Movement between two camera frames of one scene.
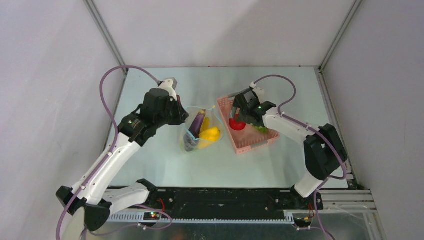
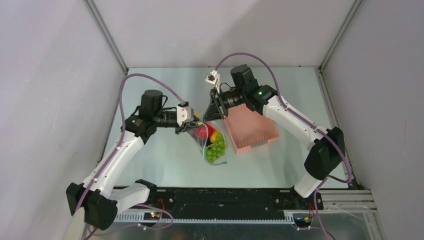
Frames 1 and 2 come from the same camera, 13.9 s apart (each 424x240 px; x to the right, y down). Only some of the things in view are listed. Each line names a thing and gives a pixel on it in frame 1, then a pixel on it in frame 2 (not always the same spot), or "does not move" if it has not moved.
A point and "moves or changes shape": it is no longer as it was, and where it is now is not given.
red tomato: x=236 y=125 → x=204 y=131
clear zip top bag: x=202 y=127 moves or changes shape
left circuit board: x=151 y=216 does not move
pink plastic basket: x=247 y=138 does not move
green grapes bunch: x=261 y=128 → x=216 y=149
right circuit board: x=300 y=222 does not move
